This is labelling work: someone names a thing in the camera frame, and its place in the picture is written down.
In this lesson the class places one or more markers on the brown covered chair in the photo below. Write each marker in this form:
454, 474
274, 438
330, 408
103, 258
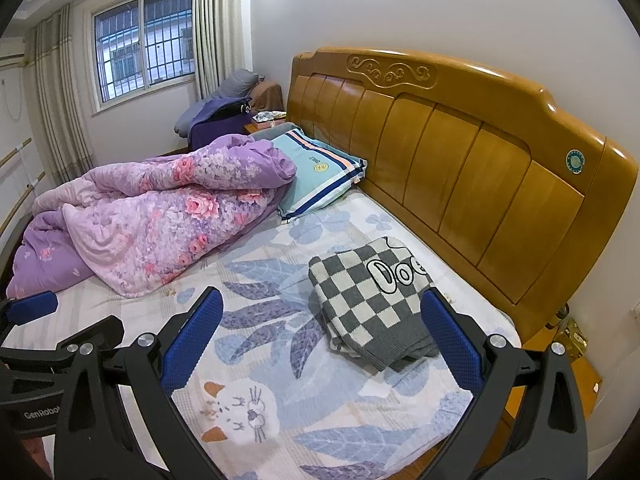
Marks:
267, 95

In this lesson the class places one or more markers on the teal striped pillow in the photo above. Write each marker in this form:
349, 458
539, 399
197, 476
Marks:
320, 170

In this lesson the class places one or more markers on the wooden nightstand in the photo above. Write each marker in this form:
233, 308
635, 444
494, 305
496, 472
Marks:
267, 127

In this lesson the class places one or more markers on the wooden wall rail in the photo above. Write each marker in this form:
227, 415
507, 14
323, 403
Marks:
22, 202
15, 152

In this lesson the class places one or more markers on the grey pillow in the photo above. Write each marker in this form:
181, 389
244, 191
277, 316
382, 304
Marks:
240, 82

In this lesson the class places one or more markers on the purple pink floral quilt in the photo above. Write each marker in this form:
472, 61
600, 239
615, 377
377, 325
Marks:
150, 220

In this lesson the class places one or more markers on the blue-grey pillow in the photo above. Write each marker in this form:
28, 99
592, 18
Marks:
192, 117

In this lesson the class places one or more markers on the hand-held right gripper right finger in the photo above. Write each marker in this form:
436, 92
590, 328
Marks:
450, 340

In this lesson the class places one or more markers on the beige striped curtain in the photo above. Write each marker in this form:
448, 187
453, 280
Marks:
60, 100
222, 25

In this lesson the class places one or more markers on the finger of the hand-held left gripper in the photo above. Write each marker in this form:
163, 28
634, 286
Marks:
107, 332
32, 307

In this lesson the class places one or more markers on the person's left forearm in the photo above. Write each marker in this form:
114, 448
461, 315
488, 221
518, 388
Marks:
37, 455

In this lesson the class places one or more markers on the leaf print bed sheet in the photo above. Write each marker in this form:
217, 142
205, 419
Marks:
280, 410

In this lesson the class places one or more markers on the dark purple cloth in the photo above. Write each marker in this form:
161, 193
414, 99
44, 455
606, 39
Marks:
217, 122

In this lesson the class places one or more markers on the gold shiny bag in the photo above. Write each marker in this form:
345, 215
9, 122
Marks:
575, 335

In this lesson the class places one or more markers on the grey white checkered cardigan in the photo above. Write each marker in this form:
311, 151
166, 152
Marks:
360, 300

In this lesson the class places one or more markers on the wooden bed headboard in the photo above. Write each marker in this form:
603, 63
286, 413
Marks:
475, 170

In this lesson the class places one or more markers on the barred window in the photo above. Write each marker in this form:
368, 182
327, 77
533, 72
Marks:
145, 45

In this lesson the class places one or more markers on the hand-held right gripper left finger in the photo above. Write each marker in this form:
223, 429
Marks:
192, 345

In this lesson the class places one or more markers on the white air conditioner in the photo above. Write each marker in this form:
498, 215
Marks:
11, 57

